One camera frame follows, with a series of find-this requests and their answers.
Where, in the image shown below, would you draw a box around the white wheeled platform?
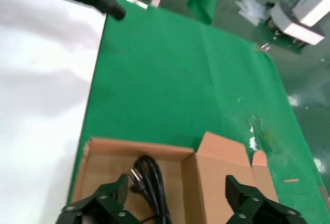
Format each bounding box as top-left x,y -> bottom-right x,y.
269,0 -> 330,48

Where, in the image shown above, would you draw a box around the green table cloth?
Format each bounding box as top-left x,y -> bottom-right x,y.
69,0 -> 330,224

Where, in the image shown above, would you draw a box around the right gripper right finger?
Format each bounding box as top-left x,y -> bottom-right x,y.
225,174 -> 302,224

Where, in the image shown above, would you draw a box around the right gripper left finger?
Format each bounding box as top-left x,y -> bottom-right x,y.
57,173 -> 143,224

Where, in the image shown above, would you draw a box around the black power cable bundle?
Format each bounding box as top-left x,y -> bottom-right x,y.
128,155 -> 173,224

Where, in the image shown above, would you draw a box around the crumpled clear plastic sheet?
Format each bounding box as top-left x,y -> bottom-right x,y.
236,0 -> 268,26

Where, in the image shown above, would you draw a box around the open cardboard box round holes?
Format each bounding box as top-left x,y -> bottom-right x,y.
69,131 -> 279,224

